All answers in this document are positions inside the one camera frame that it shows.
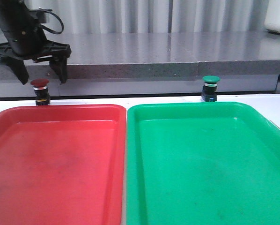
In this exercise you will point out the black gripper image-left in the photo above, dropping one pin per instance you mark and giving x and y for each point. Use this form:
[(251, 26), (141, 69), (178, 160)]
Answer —
[(26, 42)]

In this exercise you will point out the red mushroom push button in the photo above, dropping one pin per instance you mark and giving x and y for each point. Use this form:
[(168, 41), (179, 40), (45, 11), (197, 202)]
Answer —
[(41, 91)]

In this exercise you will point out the green mushroom push button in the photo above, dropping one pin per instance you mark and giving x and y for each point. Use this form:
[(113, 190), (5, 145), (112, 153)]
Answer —
[(209, 88)]

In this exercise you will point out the grey stone counter bench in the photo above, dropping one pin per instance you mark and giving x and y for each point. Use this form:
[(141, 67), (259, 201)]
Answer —
[(165, 63)]

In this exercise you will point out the red plastic tray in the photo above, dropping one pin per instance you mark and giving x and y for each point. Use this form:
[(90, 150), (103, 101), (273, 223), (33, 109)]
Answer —
[(62, 165)]

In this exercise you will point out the green plastic tray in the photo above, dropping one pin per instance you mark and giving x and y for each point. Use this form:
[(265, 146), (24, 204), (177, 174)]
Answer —
[(202, 164)]

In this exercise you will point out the white container on counter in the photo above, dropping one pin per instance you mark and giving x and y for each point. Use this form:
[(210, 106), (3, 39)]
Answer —
[(272, 18)]

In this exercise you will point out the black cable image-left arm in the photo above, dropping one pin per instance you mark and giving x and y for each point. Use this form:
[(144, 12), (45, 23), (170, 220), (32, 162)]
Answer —
[(49, 21)]

